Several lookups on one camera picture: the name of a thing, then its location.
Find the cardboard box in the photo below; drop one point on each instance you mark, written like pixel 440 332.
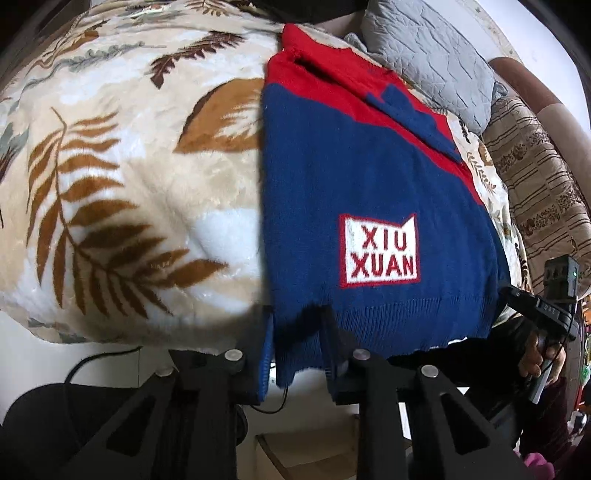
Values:
pixel 314 454

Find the person's right forearm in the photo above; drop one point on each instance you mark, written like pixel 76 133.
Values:
pixel 549 424

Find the pink cloth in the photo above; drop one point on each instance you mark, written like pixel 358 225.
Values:
pixel 538 467

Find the black round object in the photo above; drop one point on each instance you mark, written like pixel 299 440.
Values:
pixel 51 415

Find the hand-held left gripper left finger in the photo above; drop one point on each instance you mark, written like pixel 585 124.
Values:
pixel 265 364

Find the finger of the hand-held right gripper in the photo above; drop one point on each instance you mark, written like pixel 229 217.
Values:
pixel 519 300

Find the leaf print fleece blanket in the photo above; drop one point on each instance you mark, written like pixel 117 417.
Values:
pixel 134 184

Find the brown padded headboard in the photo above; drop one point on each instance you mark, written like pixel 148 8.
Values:
pixel 540 87

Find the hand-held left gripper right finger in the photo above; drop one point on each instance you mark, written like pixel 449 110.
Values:
pixel 330 355

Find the grey quilted pillow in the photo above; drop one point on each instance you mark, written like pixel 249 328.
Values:
pixel 429 60

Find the brown striped floral cushion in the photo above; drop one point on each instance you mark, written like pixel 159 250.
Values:
pixel 540 184

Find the person's right hand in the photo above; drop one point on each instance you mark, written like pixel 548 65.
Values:
pixel 535 357

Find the red and blue knit sweater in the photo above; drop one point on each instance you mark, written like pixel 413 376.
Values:
pixel 369 194

